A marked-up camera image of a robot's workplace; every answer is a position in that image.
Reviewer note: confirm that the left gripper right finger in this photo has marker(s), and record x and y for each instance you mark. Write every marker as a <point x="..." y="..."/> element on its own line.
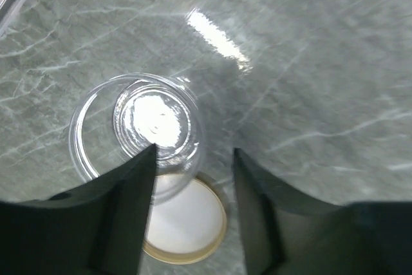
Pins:
<point x="286" y="231"/>

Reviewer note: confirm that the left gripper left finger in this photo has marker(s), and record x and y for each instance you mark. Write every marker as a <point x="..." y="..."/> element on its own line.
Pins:
<point x="95" y="228"/>

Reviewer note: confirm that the clear plastic jar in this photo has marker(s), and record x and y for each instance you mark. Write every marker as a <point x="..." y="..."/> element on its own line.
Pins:
<point x="121" y="117"/>

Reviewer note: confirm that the white gold jar lid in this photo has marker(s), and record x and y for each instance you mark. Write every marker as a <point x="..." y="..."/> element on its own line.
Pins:
<point x="188" y="227"/>

